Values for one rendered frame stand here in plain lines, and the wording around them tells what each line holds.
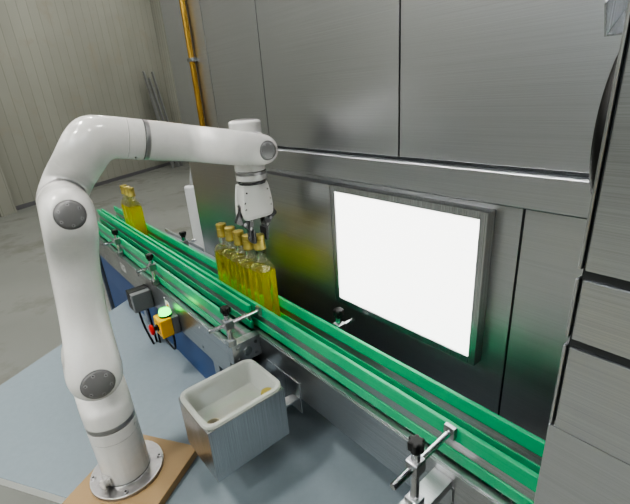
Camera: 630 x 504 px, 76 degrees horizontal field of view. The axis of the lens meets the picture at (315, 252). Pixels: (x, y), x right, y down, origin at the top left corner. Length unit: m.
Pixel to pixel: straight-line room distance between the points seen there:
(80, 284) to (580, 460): 0.92
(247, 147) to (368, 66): 0.33
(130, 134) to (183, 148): 0.12
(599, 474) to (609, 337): 0.14
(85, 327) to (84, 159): 0.37
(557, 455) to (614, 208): 0.25
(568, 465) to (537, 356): 0.44
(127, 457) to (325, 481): 0.52
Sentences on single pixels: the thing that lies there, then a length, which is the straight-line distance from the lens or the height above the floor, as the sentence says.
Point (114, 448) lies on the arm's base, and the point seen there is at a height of 0.91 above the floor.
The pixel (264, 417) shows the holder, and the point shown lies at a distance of 1.13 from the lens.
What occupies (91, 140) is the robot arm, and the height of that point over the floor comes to 1.65.
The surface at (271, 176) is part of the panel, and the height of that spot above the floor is 1.48.
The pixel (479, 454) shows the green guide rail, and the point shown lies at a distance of 0.84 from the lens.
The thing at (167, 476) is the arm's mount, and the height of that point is 0.77.
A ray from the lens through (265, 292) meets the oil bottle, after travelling 1.22.
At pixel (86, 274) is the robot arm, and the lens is 1.02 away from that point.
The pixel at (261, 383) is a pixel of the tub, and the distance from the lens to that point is 1.20.
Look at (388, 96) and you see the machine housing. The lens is 0.94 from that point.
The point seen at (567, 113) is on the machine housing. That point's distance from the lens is 0.77.
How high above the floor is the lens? 1.72
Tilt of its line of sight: 22 degrees down
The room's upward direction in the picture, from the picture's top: 4 degrees counter-clockwise
